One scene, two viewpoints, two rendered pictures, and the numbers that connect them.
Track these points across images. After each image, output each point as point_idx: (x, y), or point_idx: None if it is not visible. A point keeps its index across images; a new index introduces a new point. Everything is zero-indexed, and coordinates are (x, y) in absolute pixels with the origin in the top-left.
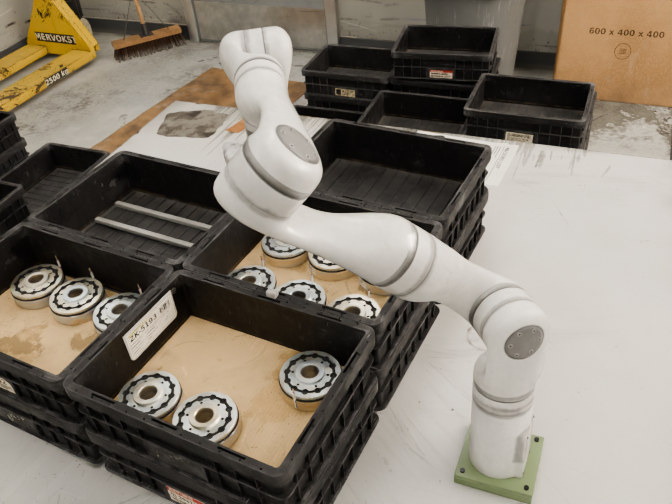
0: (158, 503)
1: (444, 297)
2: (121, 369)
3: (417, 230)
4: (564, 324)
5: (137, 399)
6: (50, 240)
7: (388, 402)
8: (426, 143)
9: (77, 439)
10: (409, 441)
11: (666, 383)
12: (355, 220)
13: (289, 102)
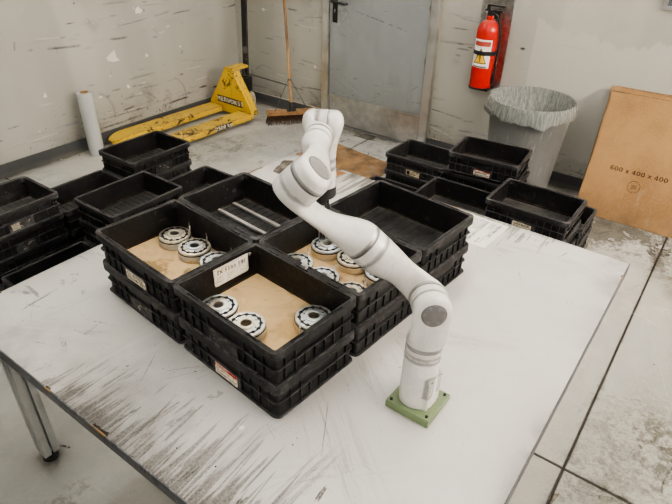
0: (208, 372)
1: (392, 278)
2: (207, 289)
3: (379, 232)
4: (492, 338)
5: (211, 306)
6: (188, 212)
7: (361, 353)
8: (434, 206)
9: (173, 325)
10: (366, 377)
11: (544, 386)
12: (345, 218)
13: (326, 148)
